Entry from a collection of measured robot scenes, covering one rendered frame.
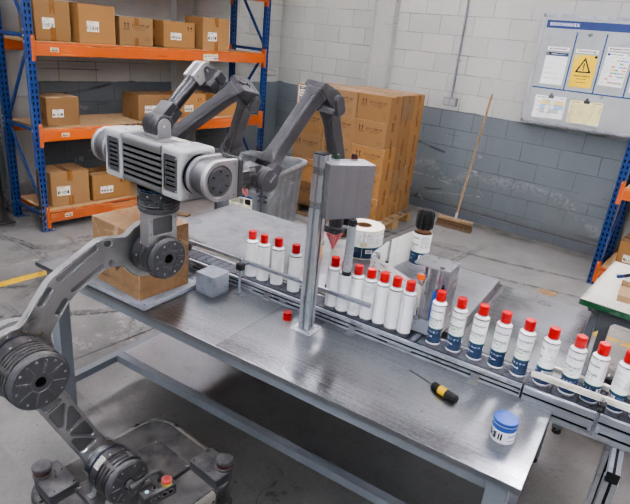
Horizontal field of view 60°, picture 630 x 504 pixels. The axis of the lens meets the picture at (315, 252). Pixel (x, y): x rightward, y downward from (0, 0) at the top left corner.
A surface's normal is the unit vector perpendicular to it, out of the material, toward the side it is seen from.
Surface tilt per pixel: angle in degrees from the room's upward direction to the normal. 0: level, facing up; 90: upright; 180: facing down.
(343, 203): 90
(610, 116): 90
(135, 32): 90
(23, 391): 90
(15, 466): 0
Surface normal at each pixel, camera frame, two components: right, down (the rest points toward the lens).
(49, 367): 0.77, 0.30
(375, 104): -0.54, 0.25
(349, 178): 0.37, 0.37
